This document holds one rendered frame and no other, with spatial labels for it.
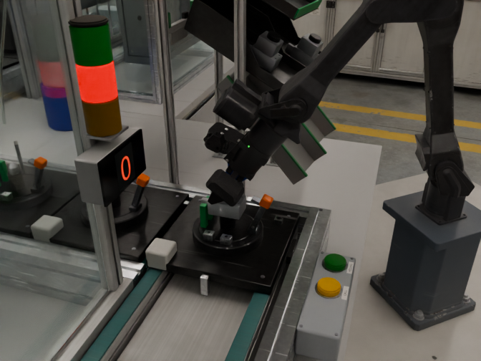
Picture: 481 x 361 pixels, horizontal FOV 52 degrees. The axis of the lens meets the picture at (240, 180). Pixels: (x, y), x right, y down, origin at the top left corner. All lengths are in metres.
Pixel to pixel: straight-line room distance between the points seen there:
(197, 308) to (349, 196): 0.60
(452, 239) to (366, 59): 4.11
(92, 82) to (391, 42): 4.30
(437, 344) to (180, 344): 0.46
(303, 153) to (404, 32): 3.69
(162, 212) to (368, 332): 0.48
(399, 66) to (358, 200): 3.63
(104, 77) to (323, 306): 0.50
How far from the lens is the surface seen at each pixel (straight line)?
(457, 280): 0.99
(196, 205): 1.08
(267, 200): 0.90
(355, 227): 1.23
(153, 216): 1.05
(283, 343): 0.80
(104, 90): 0.69
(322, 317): 0.84
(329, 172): 1.45
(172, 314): 0.91
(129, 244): 0.98
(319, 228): 1.03
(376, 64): 4.90
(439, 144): 0.86
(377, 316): 1.01
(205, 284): 0.90
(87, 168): 0.71
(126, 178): 0.76
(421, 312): 1.00
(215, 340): 0.86
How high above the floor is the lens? 1.55
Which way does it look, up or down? 30 degrees down
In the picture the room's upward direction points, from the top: straight up
